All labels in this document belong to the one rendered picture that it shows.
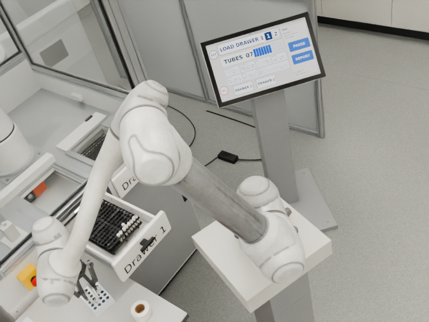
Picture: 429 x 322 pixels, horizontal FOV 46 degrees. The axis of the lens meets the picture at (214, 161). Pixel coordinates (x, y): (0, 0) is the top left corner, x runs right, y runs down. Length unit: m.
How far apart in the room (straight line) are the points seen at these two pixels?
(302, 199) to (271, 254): 1.53
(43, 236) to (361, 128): 2.46
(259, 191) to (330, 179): 1.57
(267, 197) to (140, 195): 0.85
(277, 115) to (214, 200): 1.26
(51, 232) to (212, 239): 0.63
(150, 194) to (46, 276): 0.99
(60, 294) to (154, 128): 0.59
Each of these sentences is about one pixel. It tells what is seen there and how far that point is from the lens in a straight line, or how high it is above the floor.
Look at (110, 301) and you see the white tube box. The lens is 1.99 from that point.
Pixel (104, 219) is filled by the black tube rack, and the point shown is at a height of 0.90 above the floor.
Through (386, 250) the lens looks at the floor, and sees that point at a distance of 2.89.
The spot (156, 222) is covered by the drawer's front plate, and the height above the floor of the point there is 0.92.
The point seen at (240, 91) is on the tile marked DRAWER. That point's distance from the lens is 2.33.
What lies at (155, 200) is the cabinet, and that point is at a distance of 2.47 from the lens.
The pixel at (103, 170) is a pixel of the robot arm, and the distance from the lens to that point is 1.48.
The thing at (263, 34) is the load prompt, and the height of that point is 1.16.
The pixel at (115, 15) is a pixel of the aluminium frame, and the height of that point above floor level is 1.53.
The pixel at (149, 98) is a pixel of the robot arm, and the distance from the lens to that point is 1.34.
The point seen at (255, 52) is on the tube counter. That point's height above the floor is 1.11.
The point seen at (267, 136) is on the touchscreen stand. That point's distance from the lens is 2.64.
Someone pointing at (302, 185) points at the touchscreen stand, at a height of 0.04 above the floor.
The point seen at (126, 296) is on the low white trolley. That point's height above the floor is 0.76.
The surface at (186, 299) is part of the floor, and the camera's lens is 2.84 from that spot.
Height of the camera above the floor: 2.35
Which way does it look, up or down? 42 degrees down
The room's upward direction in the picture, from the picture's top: 16 degrees counter-clockwise
